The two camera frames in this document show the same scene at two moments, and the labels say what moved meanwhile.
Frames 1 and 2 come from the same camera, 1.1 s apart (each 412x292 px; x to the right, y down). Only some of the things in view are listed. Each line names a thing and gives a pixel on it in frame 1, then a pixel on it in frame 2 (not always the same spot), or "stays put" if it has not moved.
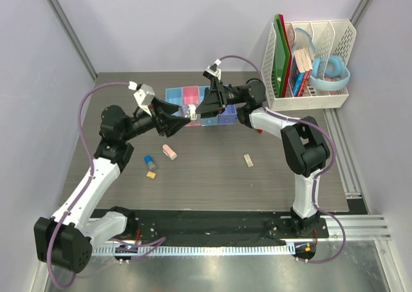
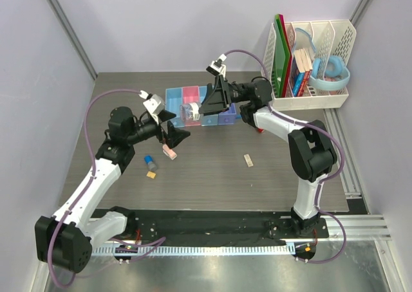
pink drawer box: (190, 96) to (190, 111)
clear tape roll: (188, 111) stays put
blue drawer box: (206, 118) stays put
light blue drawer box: (174, 95) stays put
